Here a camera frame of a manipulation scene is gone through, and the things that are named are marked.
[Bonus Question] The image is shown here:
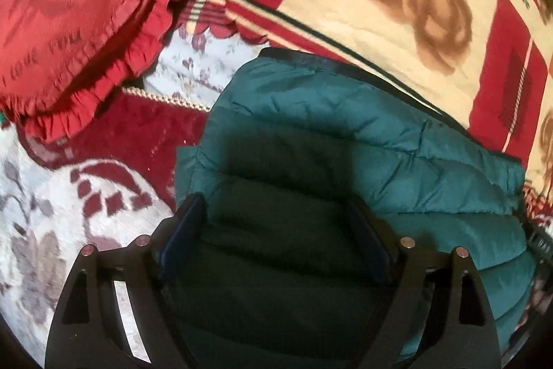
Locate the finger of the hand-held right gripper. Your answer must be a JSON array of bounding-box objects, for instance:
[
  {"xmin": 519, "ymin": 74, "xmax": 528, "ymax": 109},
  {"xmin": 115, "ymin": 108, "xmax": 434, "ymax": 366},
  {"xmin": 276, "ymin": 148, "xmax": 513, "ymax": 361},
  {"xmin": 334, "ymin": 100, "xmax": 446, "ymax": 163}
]
[{"xmin": 521, "ymin": 218, "xmax": 553, "ymax": 266}]

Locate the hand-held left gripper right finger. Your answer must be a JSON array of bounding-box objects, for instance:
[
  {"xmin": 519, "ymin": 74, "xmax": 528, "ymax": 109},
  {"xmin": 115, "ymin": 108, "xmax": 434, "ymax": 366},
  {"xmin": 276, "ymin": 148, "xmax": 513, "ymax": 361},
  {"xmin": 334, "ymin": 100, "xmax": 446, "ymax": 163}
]
[{"xmin": 346, "ymin": 196, "xmax": 504, "ymax": 369}]

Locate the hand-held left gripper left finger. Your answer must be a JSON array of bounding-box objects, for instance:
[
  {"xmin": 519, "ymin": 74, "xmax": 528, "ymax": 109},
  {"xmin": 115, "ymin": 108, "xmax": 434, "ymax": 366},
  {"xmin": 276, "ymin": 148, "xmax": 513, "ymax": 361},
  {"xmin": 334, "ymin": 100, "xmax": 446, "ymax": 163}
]
[{"xmin": 45, "ymin": 194, "xmax": 208, "ymax": 369}]

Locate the green puffer jacket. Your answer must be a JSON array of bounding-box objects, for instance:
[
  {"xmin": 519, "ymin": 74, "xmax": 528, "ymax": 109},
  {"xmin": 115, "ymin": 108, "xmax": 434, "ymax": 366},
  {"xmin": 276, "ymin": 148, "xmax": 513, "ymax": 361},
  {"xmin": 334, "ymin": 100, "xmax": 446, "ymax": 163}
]
[{"xmin": 175, "ymin": 47, "xmax": 538, "ymax": 369}]

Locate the maroon velvet cloth gold trim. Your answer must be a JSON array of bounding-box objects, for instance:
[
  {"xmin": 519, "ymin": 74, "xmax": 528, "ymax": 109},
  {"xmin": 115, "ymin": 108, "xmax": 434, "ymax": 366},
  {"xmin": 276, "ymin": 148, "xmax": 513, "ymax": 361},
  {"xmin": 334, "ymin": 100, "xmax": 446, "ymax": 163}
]
[{"xmin": 17, "ymin": 87, "xmax": 217, "ymax": 201}]

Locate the white maroon floral bedsheet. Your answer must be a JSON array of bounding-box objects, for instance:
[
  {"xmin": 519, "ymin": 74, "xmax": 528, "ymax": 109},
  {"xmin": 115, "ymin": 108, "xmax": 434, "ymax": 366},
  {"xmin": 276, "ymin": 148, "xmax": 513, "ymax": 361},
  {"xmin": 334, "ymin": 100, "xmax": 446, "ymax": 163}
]
[{"xmin": 0, "ymin": 23, "xmax": 264, "ymax": 369}]

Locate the red cream checkered rose blanket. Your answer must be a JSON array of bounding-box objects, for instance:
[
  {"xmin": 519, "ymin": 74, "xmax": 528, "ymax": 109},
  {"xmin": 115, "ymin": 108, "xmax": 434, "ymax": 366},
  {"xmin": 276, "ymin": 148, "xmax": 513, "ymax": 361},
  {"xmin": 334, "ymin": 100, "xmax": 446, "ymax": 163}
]
[{"xmin": 186, "ymin": 0, "xmax": 553, "ymax": 223}]

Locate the red heart-shaped ruffled pillow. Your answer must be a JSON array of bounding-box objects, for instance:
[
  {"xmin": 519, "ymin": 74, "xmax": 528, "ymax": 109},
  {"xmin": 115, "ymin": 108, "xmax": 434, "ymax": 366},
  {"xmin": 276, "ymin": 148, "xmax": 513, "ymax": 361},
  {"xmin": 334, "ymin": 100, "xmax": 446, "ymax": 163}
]
[{"xmin": 0, "ymin": 0, "xmax": 208, "ymax": 142}]

